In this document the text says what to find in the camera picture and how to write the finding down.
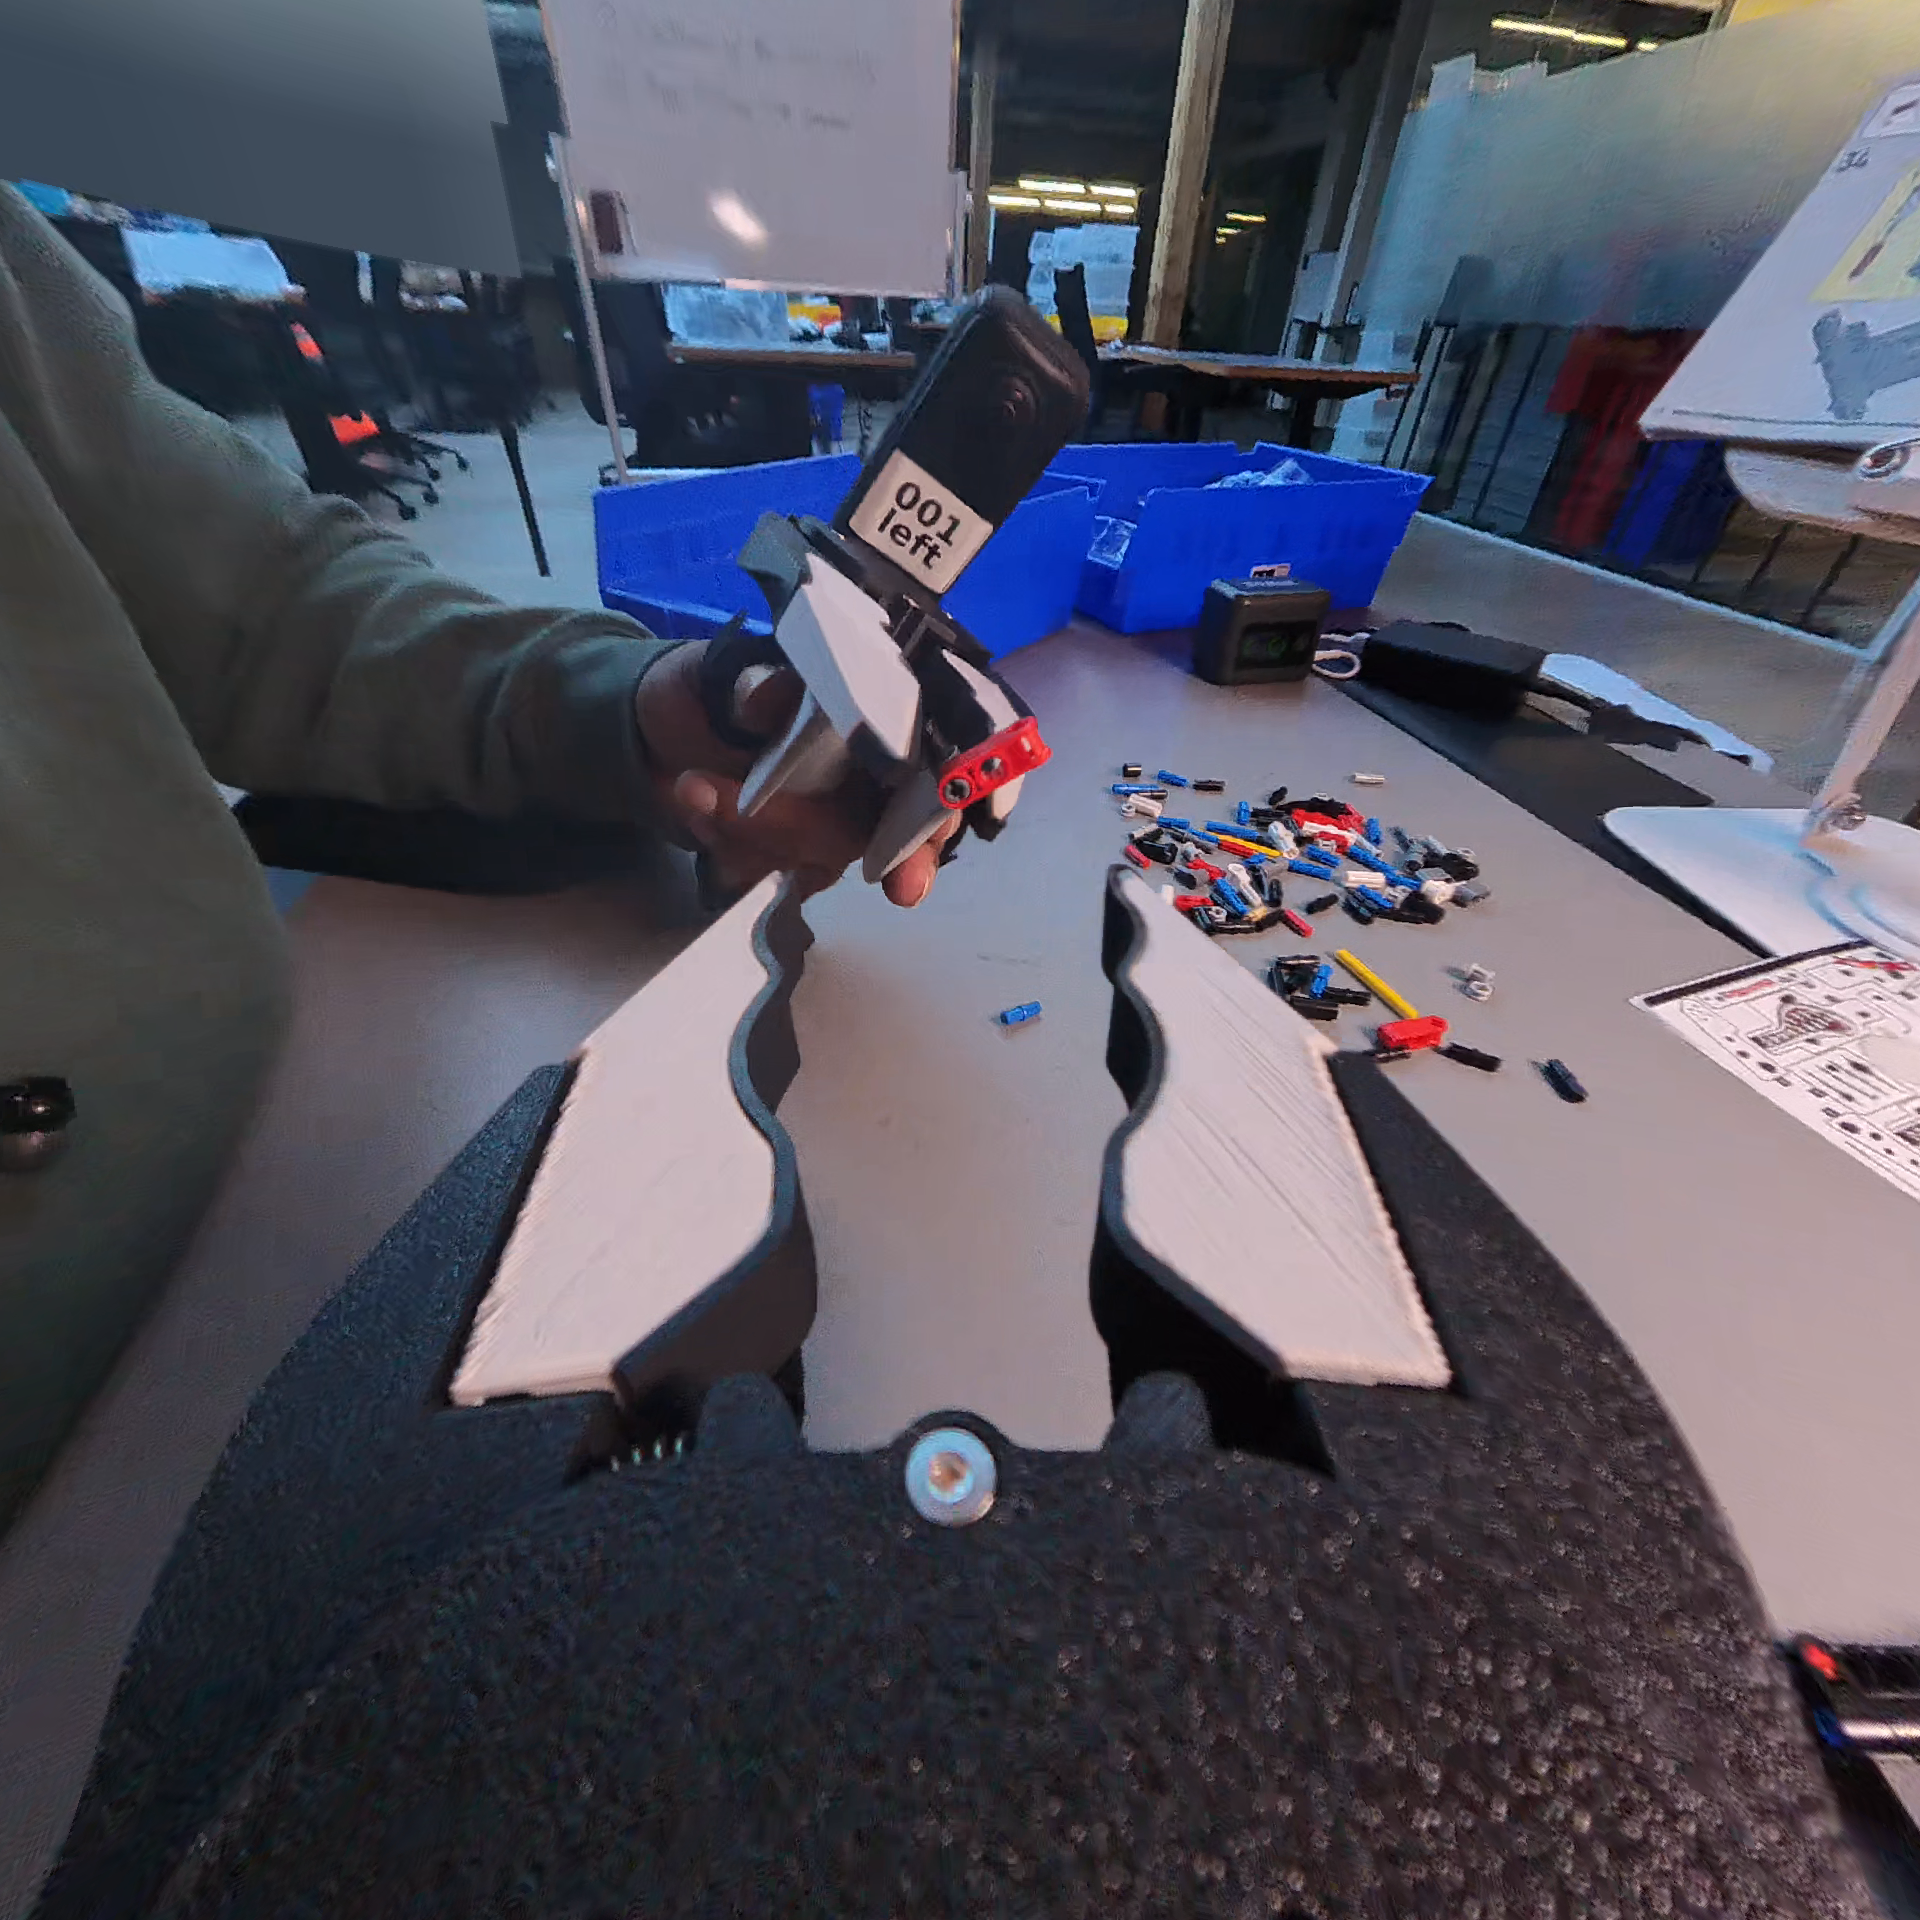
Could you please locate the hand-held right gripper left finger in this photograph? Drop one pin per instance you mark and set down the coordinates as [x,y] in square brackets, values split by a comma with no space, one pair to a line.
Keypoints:
[645,1171]

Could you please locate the black power adapter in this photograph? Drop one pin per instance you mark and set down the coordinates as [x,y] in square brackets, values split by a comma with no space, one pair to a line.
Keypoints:
[1448,669]

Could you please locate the black cube camera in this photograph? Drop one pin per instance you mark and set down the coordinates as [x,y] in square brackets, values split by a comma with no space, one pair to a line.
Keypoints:
[1261,629]

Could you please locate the whiteboard on stand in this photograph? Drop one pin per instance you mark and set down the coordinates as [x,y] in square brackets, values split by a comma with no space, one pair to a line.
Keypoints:
[750,137]

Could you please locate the black orange office chair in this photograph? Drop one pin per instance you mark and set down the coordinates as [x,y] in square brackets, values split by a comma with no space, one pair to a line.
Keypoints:
[353,412]

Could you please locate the white book stand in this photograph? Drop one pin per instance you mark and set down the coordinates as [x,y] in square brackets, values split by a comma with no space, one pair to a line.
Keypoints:
[1725,869]

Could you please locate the wooden background table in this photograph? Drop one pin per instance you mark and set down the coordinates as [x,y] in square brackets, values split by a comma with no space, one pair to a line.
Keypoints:
[1277,369]
[786,358]

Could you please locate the red connector brick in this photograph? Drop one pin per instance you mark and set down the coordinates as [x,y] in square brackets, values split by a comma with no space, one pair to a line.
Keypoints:
[998,769]

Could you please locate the open instruction booklet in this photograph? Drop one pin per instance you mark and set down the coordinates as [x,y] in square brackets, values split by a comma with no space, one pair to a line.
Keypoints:
[1786,300]

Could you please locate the person's left hand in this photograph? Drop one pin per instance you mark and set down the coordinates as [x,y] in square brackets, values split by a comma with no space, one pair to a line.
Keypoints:
[704,827]

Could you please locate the wooden pillar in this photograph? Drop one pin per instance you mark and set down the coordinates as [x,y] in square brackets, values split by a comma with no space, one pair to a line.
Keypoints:
[1190,165]

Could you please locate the person's green sweatshirt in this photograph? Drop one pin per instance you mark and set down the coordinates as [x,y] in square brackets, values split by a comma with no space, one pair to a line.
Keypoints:
[119,901]

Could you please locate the paper instruction booklet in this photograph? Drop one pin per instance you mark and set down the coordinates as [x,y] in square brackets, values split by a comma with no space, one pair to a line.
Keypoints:
[1799,1051]

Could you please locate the blue storage bin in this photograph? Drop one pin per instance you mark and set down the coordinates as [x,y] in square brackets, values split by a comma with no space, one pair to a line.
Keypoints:
[1042,570]
[704,540]
[1261,540]

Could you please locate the red storage crates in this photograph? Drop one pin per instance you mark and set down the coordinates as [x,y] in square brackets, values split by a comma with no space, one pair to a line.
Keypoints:
[1604,422]

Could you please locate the toy truck chassis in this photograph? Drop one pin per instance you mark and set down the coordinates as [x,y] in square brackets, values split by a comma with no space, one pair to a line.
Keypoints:
[1862,1694]

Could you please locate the blue storage crates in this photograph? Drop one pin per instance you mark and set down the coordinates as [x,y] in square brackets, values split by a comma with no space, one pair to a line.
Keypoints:
[1670,495]

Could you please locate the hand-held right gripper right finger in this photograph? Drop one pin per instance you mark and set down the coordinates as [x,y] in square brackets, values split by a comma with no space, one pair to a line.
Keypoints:
[1261,1185]

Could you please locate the person's left forearm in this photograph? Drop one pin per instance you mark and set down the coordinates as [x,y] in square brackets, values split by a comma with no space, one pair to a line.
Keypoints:
[452,706]

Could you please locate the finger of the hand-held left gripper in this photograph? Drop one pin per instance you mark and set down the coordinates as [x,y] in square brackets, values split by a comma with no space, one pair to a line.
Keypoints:
[990,706]
[856,661]

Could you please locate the pile of small toy bricks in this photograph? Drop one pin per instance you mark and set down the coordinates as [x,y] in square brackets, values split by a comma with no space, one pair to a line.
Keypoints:
[1412,1033]

